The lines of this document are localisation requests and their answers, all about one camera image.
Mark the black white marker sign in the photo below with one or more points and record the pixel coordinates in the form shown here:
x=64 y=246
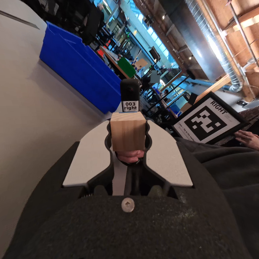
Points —
x=206 y=119

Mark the hanging black monitor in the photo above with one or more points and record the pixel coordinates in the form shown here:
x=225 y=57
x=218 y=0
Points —
x=155 y=53

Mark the wooden cube blue stripe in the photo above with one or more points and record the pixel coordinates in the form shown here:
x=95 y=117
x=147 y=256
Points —
x=128 y=133

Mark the wooden table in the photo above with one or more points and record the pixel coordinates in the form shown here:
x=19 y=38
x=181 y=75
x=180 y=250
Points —
x=113 y=60

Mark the grey desk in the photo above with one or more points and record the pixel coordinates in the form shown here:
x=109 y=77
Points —
x=30 y=121

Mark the person's right hand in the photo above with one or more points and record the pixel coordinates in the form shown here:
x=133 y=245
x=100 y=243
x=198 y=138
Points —
x=129 y=156

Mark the green box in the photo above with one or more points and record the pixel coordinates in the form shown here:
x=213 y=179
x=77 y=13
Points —
x=126 y=67

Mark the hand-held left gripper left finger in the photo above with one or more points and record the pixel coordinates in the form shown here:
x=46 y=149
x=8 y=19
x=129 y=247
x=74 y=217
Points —
x=89 y=157

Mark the person's body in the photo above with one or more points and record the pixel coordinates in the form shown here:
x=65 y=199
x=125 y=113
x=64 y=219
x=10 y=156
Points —
x=222 y=202

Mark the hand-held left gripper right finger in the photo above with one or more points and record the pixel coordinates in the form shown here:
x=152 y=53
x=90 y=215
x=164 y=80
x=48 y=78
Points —
x=166 y=157

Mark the wooden board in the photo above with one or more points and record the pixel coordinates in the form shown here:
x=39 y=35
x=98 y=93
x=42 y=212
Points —
x=141 y=63

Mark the silver ventilation duct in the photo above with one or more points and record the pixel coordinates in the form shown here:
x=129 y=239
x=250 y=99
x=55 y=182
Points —
x=218 y=46

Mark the blue plastic bin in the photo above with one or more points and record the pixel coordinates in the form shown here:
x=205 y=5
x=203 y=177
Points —
x=81 y=68

